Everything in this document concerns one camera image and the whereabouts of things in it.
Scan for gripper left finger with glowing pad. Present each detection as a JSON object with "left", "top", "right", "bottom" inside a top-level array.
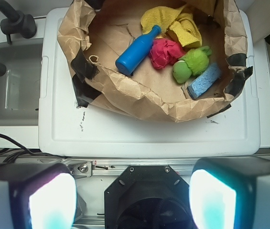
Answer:
[{"left": 0, "top": 163, "right": 77, "bottom": 229}]

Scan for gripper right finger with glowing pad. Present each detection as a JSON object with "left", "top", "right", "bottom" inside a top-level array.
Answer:
[{"left": 189, "top": 156, "right": 270, "bottom": 229}]

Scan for blue plastic bottle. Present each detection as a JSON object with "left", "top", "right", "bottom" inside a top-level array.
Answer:
[{"left": 115, "top": 25, "right": 161, "bottom": 76}]

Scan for white plastic cooler lid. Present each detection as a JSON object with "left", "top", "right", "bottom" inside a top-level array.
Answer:
[{"left": 38, "top": 8, "right": 260, "bottom": 158}]

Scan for grey sink basin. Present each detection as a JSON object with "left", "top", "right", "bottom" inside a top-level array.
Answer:
[{"left": 0, "top": 38, "right": 43, "bottom": 126}]

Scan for blue sponge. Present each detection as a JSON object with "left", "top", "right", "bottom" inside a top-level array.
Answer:
[{"left": 187, "top": 62, "right": 222, "bottom": 99}]

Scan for green plush frog toy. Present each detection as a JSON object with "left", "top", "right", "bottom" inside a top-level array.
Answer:
[{"left": 173, "top": 46, "right": 212, "bottom": 84}]

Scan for crumpled pink paper ball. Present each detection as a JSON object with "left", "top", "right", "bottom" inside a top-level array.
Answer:
[{"left": 148, "top": 38, "right": 185, "bottom": 69}]

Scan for black faucet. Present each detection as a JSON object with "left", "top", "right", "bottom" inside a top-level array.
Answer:
[{"left": 0, "top": 0, "right": 37, "bottom": 77}]

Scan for brown paper bag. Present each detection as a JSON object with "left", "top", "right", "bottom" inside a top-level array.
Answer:
[{"left": 57, "top": 0, "right": 253, "bottom": 122}]

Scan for yellow cloth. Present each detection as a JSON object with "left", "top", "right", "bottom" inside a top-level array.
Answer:
[{"left": 140, "top": 5, "right": 202, "bottom": 48}]

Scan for black cables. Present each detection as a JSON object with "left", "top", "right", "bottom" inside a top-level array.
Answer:
[{"left": 0, "top": 130, "right": 61, "bottom": 164}]

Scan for aluminium frame rail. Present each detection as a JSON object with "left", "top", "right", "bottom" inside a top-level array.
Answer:
[{"left": 37, "top": 157, "right": 198, "bottom": 178}]

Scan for black octagonal mount plate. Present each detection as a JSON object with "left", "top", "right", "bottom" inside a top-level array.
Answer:
[{"left": 104, "top": 165, "right": 196, "bottom": 229}]

